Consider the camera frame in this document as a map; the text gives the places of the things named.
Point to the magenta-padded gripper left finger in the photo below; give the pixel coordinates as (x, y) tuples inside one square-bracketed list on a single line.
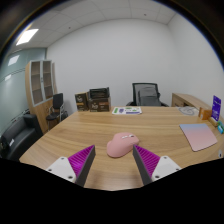
[(66, 168)]

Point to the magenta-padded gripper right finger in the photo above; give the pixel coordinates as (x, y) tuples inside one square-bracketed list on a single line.
[(160, 168)]

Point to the pink computer mouse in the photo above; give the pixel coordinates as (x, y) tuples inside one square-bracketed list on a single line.
[(120, 146)]

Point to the pink-blue gradient mouse pad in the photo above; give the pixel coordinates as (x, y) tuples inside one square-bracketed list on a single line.
[(198, 136)]

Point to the black leather sofa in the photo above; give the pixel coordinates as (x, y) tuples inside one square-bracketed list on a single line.
[(18, 135)]

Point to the grey smiley print sheet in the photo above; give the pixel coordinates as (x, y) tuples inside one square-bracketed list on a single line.
[(188, 111)]

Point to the printed paper sheet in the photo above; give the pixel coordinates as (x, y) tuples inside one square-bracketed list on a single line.
[(126, 110)]

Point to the black visitor chair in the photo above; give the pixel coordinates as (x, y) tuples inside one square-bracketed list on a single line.
[(57, 101)]

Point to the small brown cardboard box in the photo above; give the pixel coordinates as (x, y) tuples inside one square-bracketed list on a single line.
[(81, 102)]

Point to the orange wooden box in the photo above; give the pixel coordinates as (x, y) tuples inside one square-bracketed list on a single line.
[(204, 114)]

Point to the large brown cardboard box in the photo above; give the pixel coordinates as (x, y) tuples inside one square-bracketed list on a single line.
[(99, 105)]

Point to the grey backpack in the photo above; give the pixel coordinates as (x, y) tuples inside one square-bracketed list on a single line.
[(149, 96)]

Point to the green flat box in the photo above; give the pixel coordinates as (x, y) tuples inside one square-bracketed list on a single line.
[(220, 128)]

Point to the black mesh office chair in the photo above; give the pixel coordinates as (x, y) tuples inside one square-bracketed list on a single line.
[(135, 90)]

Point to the black box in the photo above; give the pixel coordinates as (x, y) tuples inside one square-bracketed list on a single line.
[(99, 92)]

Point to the purple package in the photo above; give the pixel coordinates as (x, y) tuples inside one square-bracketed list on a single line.
[(216, 107)]

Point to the wooden shelf cabinet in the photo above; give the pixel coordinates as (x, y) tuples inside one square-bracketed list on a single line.
[(37, 81)]

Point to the ceiling light panel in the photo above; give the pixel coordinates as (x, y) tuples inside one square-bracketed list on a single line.
[(26, 36)]

